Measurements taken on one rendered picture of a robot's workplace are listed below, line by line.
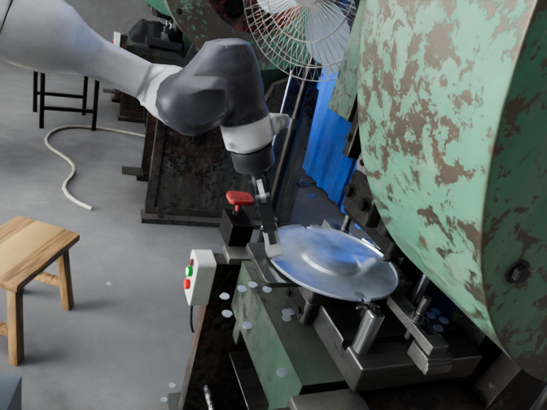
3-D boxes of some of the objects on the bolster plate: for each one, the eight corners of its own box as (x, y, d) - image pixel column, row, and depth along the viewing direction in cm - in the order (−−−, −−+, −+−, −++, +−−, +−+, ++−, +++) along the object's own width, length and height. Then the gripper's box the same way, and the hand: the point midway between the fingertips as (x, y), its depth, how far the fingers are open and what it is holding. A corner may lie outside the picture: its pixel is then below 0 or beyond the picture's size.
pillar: (413, 303, 96) (439, 250, 91) (407, 297, 98) (432, 244, 92) (421, 303, 97) (447, 250, 91) (415, 297, 99) (440, 244, 93)
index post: (357, 355, 82) (374, 314, 78) (349, 342, 84) (366, 303, 80) (369, 353, 83) (387, 314, 79) (361, 342, 85) (378, 303, 81)
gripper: (228, 138, 84) (254, 242, 95) (232, 164, 73) (260, 278, 84) (266, 129, 84) (287, 233, 96) (276, 154, 73) (299, 268, 84)
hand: (272, 240), depth 88 cm, fingers closed
